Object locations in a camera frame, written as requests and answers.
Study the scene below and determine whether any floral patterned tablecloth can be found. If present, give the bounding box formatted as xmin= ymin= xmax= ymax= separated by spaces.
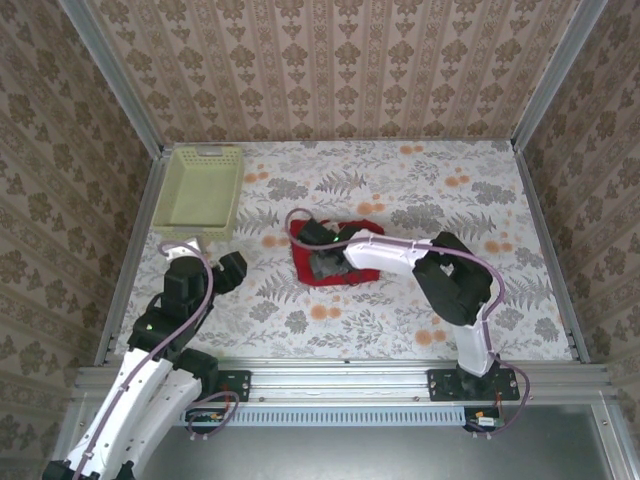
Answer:
xmin=113 ymin=139 xmax=574 ymax=362

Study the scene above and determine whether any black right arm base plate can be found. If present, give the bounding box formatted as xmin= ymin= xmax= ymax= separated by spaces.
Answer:
xmin=427 ymin=368 xmax=521 ymax=402

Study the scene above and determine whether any small circuit board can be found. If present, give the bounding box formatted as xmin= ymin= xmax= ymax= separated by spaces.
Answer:
xmin=187 ymin=408 xmax=231 ymax=434
xmin=463 ymin=407 xmax=504 ymax=434

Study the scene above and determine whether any aluminium mounting rail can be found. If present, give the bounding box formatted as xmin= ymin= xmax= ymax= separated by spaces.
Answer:
xmin=74 ymin=357 xmax=612 ymax=404

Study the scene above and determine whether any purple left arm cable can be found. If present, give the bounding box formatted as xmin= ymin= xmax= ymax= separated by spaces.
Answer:
xmin=74 ymin=241 xmax=241 ymax=480

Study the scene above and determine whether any red t-shirt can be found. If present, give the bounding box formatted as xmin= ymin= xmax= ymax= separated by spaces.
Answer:
xmin=289 ymin=217 xmax=386 ymax=287

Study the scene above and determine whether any grey slotted cable duct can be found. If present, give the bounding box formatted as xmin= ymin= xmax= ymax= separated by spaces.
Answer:
xmin=179 ymin=405 xmax=467 ymax=427

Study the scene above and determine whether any aluminium frame post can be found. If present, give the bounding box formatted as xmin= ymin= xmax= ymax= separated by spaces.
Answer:
xmin=510 ymin=0 xmax=617 ymax=152
xmin=58 ymin=0 xmax=165 ymax=157

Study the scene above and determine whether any pale green plastic basket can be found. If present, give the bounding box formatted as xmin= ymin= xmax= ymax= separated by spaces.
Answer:
xmin=152 ymin=144 xmax=246 ymax=242

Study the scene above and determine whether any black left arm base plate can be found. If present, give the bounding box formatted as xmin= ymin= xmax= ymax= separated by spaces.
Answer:
xmin=214 ymin=369 xmax=252 ymax=403

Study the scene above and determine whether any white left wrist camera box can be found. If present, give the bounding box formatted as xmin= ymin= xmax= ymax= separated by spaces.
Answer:
xmin=163 ymin=238 xmax=209 ymax=262

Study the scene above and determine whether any grey sheet metal panel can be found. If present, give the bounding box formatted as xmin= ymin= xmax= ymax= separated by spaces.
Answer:
xmin=134 ymin=424 xmax=619 ymax=480

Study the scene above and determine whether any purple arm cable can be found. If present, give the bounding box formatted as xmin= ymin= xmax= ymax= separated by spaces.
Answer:
xmin=74 ymin=241 xmax=241 ymax=480
xmin=284 ymin=208 xmax=531 ymax=442

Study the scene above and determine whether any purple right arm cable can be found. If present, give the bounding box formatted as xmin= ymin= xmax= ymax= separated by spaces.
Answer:
xmin=284 ymin=208 xmax=531 ymax=442

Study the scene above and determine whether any aluminium side rail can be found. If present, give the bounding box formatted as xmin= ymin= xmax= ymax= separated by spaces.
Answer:
xmin=93 ymin=149 xmax=167 ymax=366
xmin=514 ymin=142 xmax=592 ymax=365

